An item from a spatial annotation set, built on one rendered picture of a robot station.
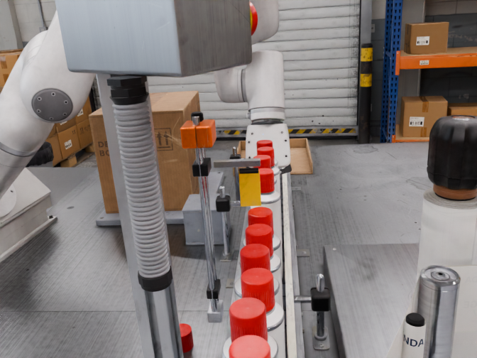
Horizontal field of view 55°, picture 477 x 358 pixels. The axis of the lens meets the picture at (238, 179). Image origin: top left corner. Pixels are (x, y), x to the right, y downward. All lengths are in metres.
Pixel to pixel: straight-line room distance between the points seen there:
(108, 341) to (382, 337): 0.44
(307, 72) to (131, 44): 4.53
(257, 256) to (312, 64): 4.45
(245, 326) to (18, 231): 0.90
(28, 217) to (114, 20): 0.90
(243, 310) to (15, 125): 0.72
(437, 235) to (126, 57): 0.50
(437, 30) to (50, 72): 3.75
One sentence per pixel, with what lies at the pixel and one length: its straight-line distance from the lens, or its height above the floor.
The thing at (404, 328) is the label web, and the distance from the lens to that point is 0.45.
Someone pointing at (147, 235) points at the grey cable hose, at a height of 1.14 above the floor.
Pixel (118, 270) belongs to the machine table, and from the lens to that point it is 1.03.
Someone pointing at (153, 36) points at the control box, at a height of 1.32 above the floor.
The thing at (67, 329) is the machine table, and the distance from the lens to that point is 0.89.
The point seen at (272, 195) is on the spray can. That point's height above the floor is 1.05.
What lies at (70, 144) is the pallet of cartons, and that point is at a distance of 4.76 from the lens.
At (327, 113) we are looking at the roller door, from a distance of 4.98.
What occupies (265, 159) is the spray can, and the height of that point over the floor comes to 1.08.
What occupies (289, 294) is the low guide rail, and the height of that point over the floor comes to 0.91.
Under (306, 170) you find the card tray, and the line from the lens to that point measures 1.52.
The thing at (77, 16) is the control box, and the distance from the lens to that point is 0.47.
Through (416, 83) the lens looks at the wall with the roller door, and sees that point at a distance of 5.08.
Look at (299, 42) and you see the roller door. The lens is 4.89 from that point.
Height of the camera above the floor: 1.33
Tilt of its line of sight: 20 degrees down
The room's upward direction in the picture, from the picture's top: 4 degrees counter-clockwise
